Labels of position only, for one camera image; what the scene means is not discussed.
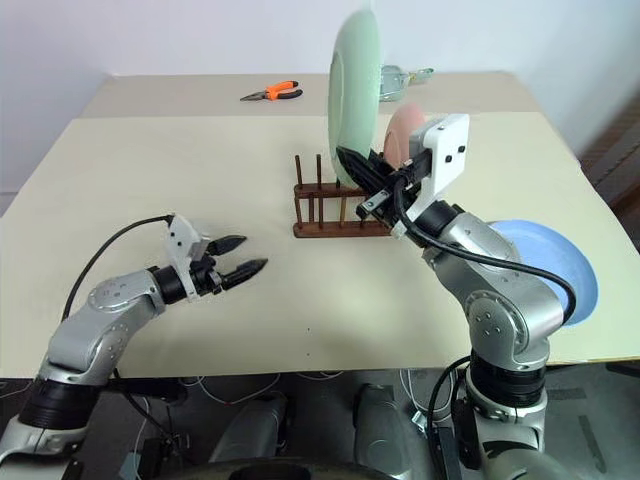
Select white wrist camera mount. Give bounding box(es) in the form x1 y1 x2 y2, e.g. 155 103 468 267
402 113 472 225
161 213 210 302

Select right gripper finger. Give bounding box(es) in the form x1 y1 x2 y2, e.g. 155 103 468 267
368 149 402 177
336 146 389 197

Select blue plate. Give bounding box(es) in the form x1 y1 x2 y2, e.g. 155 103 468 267
487 218 601 329

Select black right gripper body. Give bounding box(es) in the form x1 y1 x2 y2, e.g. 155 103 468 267
356 151 433 230

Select wooden dish rack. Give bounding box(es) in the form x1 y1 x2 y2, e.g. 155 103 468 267
291 153 397 239

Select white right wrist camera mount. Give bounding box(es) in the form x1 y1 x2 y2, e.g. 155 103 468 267
402 113 472 225

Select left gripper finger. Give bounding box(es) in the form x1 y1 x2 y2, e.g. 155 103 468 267
212 233 248 257
219 257 270 292

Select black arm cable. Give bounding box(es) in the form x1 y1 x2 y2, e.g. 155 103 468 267
392 175 579 324
62 214 174 322

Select pink plate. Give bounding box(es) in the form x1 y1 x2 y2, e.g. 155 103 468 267
382 102 429 169

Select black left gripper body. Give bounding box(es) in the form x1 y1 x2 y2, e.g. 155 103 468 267
191 238 227 298

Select thin white wire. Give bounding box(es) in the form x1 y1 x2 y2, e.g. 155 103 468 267
178 370 347 408

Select cream table cover sheet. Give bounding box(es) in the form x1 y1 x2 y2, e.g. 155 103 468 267
0 115 640 379

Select grey rounded housing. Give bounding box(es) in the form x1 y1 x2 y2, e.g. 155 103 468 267
351 382 427 480
208 391 290 464

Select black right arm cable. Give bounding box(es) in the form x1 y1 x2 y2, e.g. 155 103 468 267
392 175 579 324

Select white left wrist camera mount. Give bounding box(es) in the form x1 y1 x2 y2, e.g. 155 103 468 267
161 213 210 302

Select orange handled pliers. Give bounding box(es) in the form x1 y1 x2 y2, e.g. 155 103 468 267
238 79 305 104

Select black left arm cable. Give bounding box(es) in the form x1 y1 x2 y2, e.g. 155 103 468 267
62 214 174 322

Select metal tool with green handle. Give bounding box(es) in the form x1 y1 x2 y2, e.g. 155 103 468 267
378 64 436 104

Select green plate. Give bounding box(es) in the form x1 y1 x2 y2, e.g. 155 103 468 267
327 8 386 190

